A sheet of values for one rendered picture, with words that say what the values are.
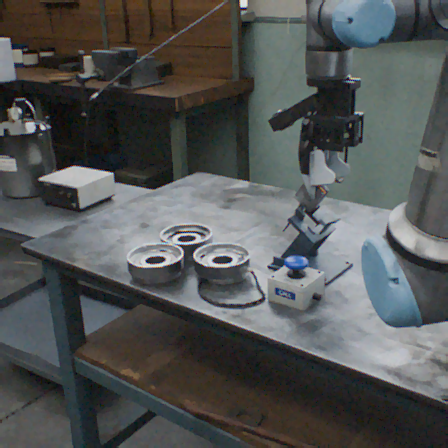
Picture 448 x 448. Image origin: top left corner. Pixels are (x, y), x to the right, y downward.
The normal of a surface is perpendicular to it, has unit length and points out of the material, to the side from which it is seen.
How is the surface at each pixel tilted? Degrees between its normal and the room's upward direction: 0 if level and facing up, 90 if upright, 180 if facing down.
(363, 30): 90
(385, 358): 0
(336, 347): 0
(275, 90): 90
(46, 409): 0
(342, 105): 90
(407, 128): 90
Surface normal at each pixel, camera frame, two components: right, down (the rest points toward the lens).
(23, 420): -0.04, -0.92
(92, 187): 0.83, 0.18
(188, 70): -0.61, 0.32
